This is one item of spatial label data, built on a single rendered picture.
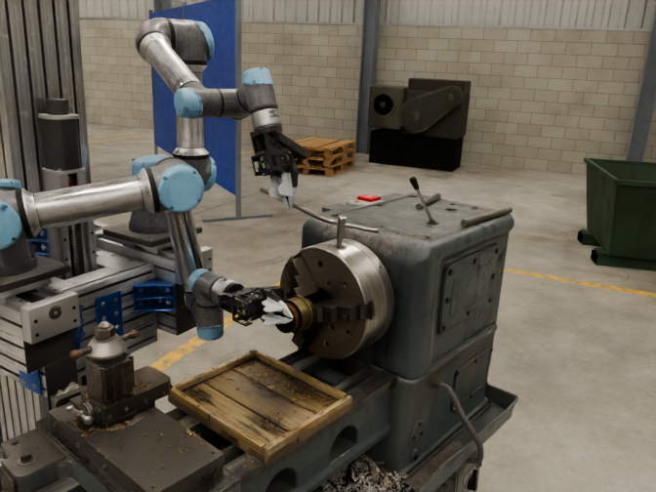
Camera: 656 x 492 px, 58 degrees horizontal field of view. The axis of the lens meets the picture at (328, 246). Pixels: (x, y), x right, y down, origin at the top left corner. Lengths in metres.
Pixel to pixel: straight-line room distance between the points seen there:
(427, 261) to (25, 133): 1.15
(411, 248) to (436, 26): 10.17
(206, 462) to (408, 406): 0.73
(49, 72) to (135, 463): 1.13
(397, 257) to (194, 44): 0.90
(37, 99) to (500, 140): 10.12
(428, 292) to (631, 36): 9.91
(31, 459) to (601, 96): 10.64
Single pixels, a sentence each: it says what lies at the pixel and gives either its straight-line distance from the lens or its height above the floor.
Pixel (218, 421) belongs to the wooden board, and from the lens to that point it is 1.45.
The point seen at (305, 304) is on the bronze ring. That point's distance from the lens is 1.51.
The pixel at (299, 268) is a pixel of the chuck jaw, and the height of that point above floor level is 1.17.
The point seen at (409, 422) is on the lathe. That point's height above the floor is 0.72.
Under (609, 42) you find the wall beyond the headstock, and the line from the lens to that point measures 11.29.
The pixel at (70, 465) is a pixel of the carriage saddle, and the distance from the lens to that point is 1.39.
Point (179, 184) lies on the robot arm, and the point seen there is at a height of 1.40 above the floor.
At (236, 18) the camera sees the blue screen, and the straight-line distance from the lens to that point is 6.37.
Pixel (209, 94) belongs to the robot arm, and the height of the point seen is 1.61.
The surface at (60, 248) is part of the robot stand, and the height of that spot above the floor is 1.15.
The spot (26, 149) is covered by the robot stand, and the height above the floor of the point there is 1.43.
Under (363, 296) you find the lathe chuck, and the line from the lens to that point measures 1.50.
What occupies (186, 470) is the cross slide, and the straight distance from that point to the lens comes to 1.20.
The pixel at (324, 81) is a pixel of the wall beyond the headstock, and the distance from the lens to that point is 12.36.
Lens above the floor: 1.71
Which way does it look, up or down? 17 degrees down
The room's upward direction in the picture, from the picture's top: 3 degrees clockwise
